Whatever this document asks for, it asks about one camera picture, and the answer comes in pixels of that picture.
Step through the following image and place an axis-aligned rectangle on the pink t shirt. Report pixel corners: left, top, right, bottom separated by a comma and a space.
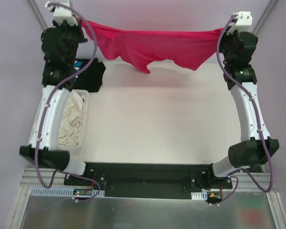
82, 21, 222, 73

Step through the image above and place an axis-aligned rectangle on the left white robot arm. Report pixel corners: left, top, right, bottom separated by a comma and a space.
20, 21, 91, 186

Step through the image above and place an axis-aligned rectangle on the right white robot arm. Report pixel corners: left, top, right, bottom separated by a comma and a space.
205, 31, 279, 188

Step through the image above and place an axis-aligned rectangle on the black folded t shirt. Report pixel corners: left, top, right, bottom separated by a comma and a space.
73, 58, 106, 93

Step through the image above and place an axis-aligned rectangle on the white plastic laundry basket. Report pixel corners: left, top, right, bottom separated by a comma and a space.
32, 88, 90, 151

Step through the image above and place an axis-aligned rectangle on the cream t shirt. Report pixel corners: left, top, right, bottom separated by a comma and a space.
32, 92, 87, 146

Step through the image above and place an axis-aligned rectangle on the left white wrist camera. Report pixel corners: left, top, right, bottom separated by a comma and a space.
45, 1, 78, 26

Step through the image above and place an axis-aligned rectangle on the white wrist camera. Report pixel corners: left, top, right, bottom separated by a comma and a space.
45, 1, 78, 26
226, 11, 253, 35

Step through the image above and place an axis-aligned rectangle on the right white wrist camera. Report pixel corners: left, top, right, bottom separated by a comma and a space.
226, 11, 253, 35

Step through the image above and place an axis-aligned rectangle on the left aluminium frame post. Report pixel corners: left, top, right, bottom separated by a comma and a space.
25, 0, 48, 31

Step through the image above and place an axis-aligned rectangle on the aluminium frame post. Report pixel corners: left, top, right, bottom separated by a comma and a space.
252, 0, 280, 36
25, 0, 48, 31

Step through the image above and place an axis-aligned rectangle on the right aluminium frame post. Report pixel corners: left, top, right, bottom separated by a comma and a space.
252, 0, 280, 36

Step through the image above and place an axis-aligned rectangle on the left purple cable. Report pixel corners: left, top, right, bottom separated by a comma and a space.
34, 2, 102, 203

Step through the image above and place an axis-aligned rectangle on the left white cable duct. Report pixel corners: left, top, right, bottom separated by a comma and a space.
31, 187, 105, 198

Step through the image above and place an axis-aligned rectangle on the white cable duct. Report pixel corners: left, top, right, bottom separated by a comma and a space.
31, 187, 105, 198
191, 191, 208, 201

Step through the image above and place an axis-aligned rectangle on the right white cable duct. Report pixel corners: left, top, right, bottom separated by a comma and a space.
191, 191, 208, 201

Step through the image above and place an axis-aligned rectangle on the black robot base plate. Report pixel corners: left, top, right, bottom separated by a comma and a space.
64, 162, 232, 199

